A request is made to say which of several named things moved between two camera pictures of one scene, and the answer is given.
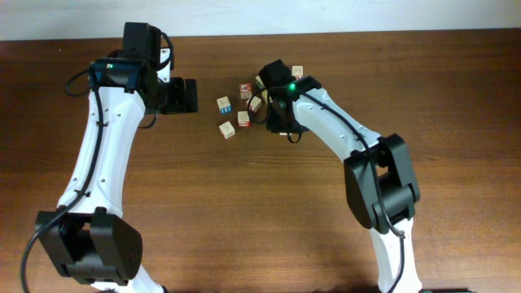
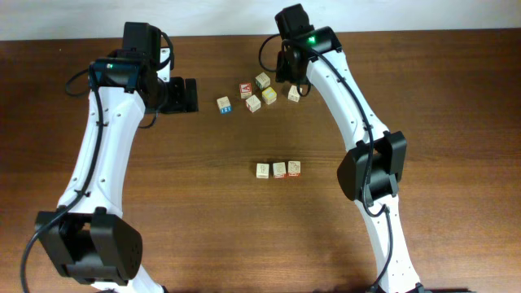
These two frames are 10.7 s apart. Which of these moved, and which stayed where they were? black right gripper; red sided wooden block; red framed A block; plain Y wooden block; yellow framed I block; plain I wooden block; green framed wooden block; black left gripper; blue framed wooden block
Moved: plain Y wooden block; black right gripper; red sided wooden block
Stayed: black left gripper; red framed A block; plain I wooden block; yellow framed I block; blue framed wooden block; green framed wooden block
